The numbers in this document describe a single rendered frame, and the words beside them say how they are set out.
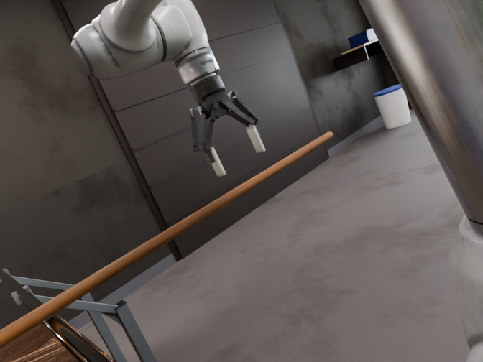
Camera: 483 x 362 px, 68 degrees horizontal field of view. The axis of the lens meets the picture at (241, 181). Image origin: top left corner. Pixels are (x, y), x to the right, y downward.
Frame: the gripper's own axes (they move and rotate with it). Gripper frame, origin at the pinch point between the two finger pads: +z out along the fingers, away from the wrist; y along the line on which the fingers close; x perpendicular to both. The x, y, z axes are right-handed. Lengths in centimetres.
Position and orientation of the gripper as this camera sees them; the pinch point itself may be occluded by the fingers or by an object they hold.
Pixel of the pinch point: (240, 159)
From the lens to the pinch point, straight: 86.5
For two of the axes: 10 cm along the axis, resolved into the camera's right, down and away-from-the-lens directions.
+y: 7.0, -4.5, 5.6
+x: -5.8, 1.0, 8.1
